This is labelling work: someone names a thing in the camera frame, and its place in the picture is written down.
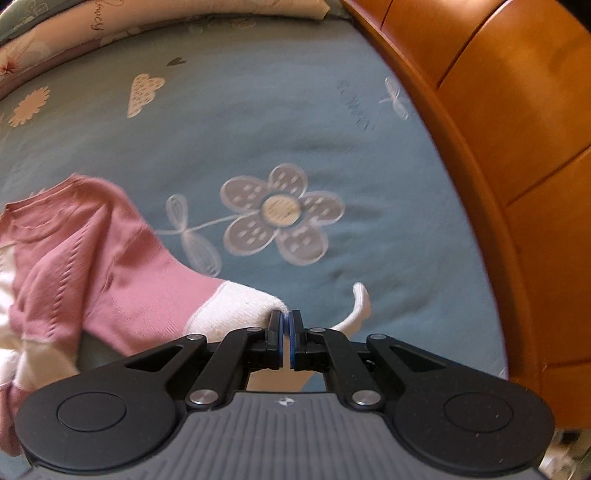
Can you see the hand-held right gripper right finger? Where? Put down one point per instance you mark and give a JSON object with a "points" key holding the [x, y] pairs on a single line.
{"points": [[292, 337]]}

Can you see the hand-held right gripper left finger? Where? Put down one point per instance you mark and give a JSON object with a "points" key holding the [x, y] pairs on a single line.
{"points": [[278, 337]]}

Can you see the pink and cream knit sweater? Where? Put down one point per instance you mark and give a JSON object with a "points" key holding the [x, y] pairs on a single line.
{"points": [[92, 258]]}

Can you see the blue floral bed sheet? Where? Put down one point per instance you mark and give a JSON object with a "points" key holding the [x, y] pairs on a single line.
{"points": [[277, 115]]}

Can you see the folded floral quilt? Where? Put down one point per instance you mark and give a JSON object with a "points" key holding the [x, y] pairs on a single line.
{"points": [[138, 23]]}

